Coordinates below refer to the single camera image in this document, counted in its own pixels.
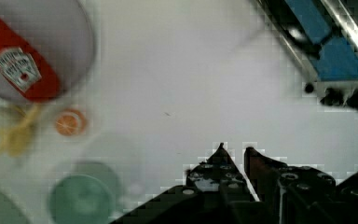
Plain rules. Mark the green cup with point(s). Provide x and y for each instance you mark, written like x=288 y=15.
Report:
x=87 y=192

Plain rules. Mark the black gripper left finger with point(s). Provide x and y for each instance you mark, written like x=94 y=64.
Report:
x=218 y=169

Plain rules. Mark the black toaster oven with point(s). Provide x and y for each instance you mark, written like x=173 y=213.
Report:
x=321 y=36

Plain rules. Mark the grey round plate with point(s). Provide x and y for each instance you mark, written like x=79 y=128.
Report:
x=60 y=31

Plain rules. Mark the yellow peeled toy banana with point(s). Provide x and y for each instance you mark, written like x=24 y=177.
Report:
x=17 y=128

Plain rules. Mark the red ketchup bottle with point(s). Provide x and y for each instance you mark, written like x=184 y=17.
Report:
x=25 y=69

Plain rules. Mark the orange slice toy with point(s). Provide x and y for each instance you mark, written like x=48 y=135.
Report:
x=70 y=122

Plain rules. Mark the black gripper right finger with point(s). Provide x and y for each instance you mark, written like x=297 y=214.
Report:
x=264 y=173

